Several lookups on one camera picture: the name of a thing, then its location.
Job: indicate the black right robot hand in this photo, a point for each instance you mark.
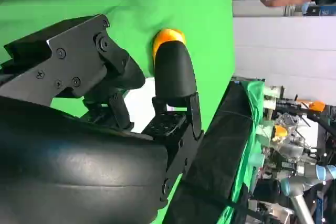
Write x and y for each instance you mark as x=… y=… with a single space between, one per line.
x=78 y=171

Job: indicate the lilac plate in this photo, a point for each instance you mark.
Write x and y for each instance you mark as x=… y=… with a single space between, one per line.
x=140 y=95

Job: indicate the black fabric backdrop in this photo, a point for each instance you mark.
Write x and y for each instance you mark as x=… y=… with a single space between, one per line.
x=220 y=140

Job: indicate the orange and white bread roll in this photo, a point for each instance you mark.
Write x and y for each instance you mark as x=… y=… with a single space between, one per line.
x=168 y=35

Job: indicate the green fabric sheet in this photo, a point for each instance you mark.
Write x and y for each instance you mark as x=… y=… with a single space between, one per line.
x=253 y=108

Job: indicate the green table cloth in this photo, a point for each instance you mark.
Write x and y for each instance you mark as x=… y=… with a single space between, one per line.
x=157 y=3

